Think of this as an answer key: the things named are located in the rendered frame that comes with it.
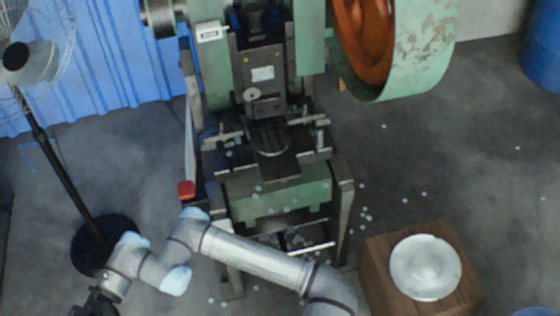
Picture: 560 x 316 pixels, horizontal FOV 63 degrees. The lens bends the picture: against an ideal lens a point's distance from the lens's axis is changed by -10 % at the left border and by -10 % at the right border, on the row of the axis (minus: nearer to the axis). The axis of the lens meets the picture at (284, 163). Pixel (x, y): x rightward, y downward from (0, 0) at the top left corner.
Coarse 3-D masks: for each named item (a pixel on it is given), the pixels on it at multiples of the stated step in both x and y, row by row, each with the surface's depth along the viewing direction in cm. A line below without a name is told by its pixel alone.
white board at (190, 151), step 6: (186, 114) 246; (186, 120) 247; (192, 120) 218; (186, 126) 249; (192, 126) 216; (186, 132) 251; (192, 132) 214; (186, 138) 253; (192, 138) 211; (186, 144) 255; (192, 144) 209; (186, 150) 257; (192, 150) 210; (186, 156) 259; (192, 156) 211; (186, 162) 261; (192, 162) 213; (186, 168) 263; (192, 168) 214; (186, 174) 265; (192, 174) 215; (192, 180) 217
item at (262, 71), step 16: (240, 32) 158; (272, 32) 159; (240, 48) 155; (256, 48) 154; (272, 48) 156; (240, 64) 157; (256, 64) 159; (272, 64) 160; (256, 80) 164; (272, 80) 165; (256, 96) 167; (272, 96) 168; (256, 112) 169; (272, 112) 172
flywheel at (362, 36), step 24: (336, 0) 181; (360, 0) 161; (384, 0) 146; (336, 24) 183; (360, 24) 170; (384, 24) 146; (360, 48) 172; (384, 48) 151; (360, 72) 169; (384, 72) 146
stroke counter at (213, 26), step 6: (198, 24) 136; (204, 24) 136; (210, 24) 136; (216, 24) 136; (198, 30) 134; (204, 30) 134; (210, 30) 135; (216, 30) 135; (198, 36) 135; (210, 36) 136; (216, 36) 137; (222, 36) 137
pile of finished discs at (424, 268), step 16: (416, 240) 200; (432, 240) 200; (400, 256) 196; (416, 256) 195; (432, 256) 194; (448, 256) 194; (400, 272) 191; (416, 272) 190; (432, 272) 190; (448, 272) 190; (400, 288) 187; (416, 288) 187; (432, 288) 186; (448, 288) 186
